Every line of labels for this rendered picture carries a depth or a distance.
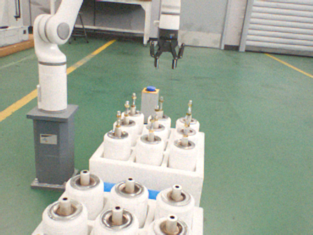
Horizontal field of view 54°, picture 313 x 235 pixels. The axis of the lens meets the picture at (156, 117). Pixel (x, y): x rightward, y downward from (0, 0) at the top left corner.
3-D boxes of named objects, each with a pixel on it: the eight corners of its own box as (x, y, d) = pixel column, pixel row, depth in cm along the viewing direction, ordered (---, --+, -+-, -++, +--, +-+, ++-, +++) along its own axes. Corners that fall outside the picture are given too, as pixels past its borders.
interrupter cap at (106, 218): (94, 229, 64) (94, 226, 64) (105, 207, 71) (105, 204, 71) (129, 235, 63) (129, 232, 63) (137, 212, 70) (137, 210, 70)
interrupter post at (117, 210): (110, 223, 66) (110, 210, 65) (113, 216, 68) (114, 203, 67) (120, 224, 66) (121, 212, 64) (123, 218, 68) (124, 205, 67)
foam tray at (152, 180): (88, 204, 111) (88, 159, 105) (117, 155, 147) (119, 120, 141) (196, 222, 107) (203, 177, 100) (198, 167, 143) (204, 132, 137)
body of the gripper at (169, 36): (161, 26, 112) (158, 52, 115) (183, 28, 114) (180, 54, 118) (155, 24, 119) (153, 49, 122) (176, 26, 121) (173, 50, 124)
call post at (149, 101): (137, 152, 152) (141, 92, 141) (140, 146, 158) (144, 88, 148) (151, 154, 151) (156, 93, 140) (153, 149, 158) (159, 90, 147)
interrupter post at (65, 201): (57, 213, 67) (57, 201, 66) (62, 207, 69) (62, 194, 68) (68, 215, 67) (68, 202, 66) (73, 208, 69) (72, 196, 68)
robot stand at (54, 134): (30, 188, 116) (25, 114, 106) (44, 169, 130) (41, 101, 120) (68, 192, 116) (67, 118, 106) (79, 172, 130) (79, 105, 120)
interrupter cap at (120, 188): (110, 196, 75) (110, 194, 75) (118, 180, 82) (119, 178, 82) (141, 201, 74) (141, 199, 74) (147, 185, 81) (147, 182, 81)
